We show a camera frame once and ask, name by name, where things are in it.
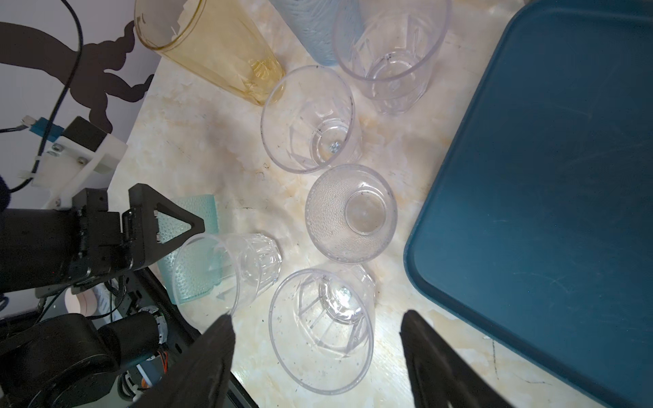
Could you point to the yellow transparent cup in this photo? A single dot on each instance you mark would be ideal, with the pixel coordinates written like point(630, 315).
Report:
point(216, 40)

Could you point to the teal plastic tray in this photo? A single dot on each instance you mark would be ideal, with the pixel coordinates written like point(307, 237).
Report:
point(538, 227)

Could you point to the clear ribbed short glass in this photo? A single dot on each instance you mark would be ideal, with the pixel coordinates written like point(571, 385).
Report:
point(249, 264)

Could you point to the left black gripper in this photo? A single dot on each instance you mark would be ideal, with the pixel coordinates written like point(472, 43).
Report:
point(87, 243)

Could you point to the teal dotted plastic cup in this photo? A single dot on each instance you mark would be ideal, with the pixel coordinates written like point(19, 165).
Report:
point(188, 272)

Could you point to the clear faceted glass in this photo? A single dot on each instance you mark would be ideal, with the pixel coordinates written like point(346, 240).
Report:
point(309, 122)
point(389, 48)
point(321, 325)

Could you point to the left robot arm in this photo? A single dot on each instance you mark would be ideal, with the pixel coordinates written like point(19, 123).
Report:
point(58, 362)

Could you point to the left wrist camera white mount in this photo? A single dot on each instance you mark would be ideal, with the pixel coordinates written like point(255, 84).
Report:
point(81, 150)

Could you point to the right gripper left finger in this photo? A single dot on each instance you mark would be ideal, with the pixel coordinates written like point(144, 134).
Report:
point(201, 379)

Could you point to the tall frosted blue cup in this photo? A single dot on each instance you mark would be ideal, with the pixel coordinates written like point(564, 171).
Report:
point(315, 23)

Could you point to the clear dotted glass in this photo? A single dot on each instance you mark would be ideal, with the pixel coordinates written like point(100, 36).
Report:
point(351, 214)

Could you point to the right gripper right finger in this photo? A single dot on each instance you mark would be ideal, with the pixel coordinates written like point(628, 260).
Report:
point(439, 377)

